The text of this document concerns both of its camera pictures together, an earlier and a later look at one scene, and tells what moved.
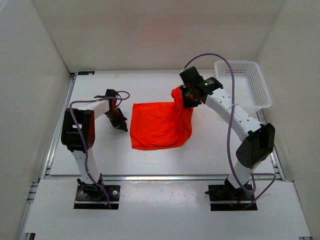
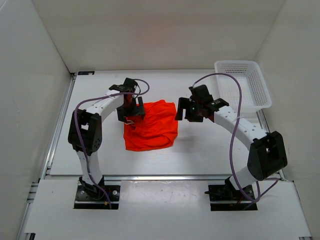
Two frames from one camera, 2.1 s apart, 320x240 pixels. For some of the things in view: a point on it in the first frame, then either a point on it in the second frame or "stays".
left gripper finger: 122,125 -> 122,112
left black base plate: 94,197 stays
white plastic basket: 250,91 stays
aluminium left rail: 46,168 stays
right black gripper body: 189,90 -> 194,106
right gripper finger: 195,102 -> 193,116
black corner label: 85,72 stays
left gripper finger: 118,119 -> 139,109
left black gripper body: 111,113 -> 131,107
